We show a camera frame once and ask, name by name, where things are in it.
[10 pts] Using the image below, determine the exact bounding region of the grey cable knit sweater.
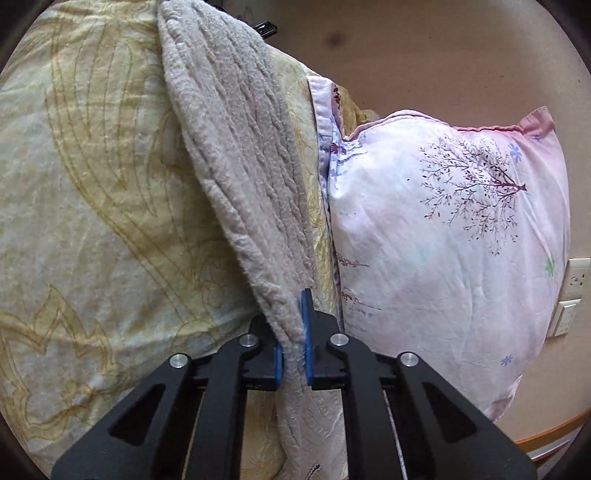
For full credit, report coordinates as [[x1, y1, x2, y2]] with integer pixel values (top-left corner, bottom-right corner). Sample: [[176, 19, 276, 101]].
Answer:
[[156, 0, 349, 480]]

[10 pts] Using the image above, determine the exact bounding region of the white light switch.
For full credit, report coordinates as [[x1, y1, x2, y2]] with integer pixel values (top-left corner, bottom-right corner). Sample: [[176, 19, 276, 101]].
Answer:
[[547, 299, 581, 339]]

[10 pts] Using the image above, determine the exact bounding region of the white wall socket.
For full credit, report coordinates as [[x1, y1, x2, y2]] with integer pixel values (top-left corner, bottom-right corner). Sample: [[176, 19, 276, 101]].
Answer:
[[564, 257, 591, 301]]

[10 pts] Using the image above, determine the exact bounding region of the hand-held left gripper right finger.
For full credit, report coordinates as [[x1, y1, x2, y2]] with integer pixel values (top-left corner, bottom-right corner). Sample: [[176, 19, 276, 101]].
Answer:
[[300, 289, 539, 480]]

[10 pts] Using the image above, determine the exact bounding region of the pink lavender print pillow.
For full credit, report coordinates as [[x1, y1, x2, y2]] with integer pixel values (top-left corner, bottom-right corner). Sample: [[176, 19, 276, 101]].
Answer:
[[306, 75, 347, 181]]

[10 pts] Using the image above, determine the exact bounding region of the pink tree print pillow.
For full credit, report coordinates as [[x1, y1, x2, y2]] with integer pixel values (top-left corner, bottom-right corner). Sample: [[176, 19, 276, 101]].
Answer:
[[325, 107, 573, 423]]

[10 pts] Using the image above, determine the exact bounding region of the yellow patterned bed sheet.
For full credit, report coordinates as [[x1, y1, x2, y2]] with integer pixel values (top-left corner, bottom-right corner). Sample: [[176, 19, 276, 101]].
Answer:
[[0, 0, 370, 480]]

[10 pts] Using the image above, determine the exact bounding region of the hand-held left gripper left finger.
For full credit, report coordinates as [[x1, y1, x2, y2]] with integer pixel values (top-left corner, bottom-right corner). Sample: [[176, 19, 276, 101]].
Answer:
[[50, 315, 284, 480]]

